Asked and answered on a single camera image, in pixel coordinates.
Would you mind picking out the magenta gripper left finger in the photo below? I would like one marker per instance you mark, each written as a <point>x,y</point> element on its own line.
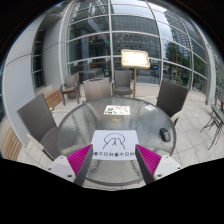
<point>74,167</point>

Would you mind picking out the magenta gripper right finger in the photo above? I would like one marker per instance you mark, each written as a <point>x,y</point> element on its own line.
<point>153,166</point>

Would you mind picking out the black computer mouse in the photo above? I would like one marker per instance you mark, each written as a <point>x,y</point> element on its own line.
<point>165,135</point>

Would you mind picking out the white printed mouse pad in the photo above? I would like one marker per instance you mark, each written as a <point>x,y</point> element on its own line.
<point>114,145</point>

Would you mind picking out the round glass table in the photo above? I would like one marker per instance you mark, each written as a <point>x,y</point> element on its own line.
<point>114,127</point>

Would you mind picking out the colourful menu card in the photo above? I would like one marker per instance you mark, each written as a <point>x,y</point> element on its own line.
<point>117,110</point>

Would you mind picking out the grey wicker chair right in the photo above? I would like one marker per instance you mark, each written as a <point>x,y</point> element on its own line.
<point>170,100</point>

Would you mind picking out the grey wicker chair far left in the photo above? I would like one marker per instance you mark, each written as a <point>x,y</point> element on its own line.
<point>71,86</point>

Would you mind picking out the grey wicker chair behind table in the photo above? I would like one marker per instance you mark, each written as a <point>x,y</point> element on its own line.
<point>98,88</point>

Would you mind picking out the grey wicker chair far centre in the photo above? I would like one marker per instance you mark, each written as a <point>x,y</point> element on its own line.
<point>122,82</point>

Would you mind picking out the gold menu stand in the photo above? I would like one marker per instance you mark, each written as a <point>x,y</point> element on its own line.
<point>135,59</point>

